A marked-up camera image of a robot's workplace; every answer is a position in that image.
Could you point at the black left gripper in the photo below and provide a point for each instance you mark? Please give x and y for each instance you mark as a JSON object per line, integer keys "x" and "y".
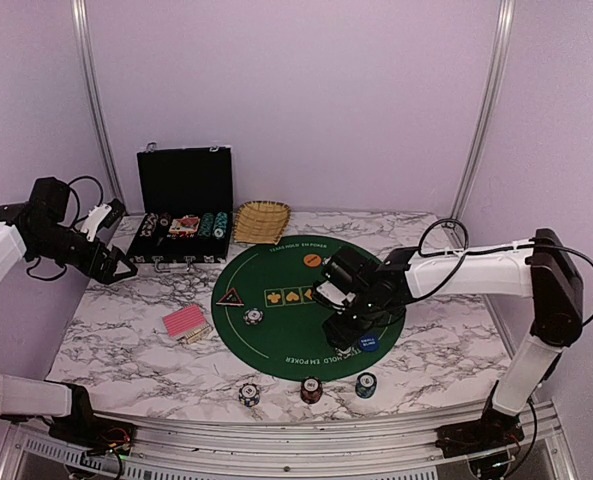
{"x": 104, "y": 273}

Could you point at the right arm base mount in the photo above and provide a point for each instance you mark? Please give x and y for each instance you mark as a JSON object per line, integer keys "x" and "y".
{"x": 476, "y": 436}

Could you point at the front aluminium rail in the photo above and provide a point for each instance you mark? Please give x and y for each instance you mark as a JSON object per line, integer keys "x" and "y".
{"x": 390, "y": 447}

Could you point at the blue beige chips in case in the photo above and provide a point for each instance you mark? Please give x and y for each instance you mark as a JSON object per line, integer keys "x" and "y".
{"x": 149, "y": 225}

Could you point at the blue small blind button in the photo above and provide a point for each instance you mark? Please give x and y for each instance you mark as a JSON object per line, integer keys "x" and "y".
{"x": 368, "y": 343}

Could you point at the right aluminium frame post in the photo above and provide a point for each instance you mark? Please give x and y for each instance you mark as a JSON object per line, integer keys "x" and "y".
{"x": 491, "y": 94}

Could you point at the green chip row in case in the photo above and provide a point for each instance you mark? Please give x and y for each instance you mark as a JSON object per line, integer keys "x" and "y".
{"x": 206, "y": 226}

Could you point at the left aluminium frame post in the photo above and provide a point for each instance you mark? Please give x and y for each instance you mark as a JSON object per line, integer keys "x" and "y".
{"x": 83, "y": 39}

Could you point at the triangular all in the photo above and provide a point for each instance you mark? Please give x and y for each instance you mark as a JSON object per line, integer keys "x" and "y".
{"x": 230, "y": 299}

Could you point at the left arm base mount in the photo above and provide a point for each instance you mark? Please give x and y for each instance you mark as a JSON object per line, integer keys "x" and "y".
{"x": 99, "y": 436}

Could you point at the green teal chip stack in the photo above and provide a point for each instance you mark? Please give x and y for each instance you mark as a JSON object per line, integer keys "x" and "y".
{"x": 365, "y": 385}

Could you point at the red black chip stack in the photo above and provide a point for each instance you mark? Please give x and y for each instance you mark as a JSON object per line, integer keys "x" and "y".
{"x": 311, "y": 390}

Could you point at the teal chip row in case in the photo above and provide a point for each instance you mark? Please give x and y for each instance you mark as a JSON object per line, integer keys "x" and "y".
{"x": 220, "y": 225}

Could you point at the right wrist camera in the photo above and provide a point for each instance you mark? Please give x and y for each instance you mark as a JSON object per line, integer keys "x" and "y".
{"x": 331, "y": 295}

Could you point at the card deck in case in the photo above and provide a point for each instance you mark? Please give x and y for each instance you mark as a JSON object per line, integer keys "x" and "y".
{"x": 177, "y": 230}

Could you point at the black poker chip case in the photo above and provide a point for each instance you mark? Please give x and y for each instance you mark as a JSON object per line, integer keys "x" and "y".
{"x": 181, "y": 182}

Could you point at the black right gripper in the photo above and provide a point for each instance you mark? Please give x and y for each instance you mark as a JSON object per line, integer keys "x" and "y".
{"x": 343, "y": 338}

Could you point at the orange big blind button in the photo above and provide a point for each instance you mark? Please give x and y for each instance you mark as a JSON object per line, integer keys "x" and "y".
{"x": 312, "y": 260}

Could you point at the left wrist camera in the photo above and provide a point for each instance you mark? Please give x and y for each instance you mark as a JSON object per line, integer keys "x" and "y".
{"x": 102, "y": 216}

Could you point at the woven bamboo tray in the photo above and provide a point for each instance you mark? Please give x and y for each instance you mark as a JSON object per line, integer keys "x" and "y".
{"x": 261, "y": 222}

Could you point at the round green poker mat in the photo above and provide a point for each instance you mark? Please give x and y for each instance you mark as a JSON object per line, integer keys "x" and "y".
{"x": 289, "y": 343}

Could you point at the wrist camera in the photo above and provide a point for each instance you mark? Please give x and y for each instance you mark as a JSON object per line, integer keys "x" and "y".
{"x": 331, "y": 295}
{"x": 102, "y": 216}

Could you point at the aluminium frame post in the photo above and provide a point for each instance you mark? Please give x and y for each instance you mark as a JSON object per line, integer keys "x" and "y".
{"x": 83, "y": 39}
{"x": 491, "y": 94}

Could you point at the blue beige chip stack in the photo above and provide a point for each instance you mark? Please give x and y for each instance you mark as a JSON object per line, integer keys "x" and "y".
{"x": 249, "y": 394}

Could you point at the red playing card deck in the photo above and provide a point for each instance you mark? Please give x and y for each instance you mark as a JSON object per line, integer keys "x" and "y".
{"x": 188, "y": 324}

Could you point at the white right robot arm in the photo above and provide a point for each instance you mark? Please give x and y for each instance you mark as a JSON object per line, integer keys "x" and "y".
{"x": 540, "y": 270}

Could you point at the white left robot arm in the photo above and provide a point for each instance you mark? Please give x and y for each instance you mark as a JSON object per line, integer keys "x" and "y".
{"x": 33, "y": 231}

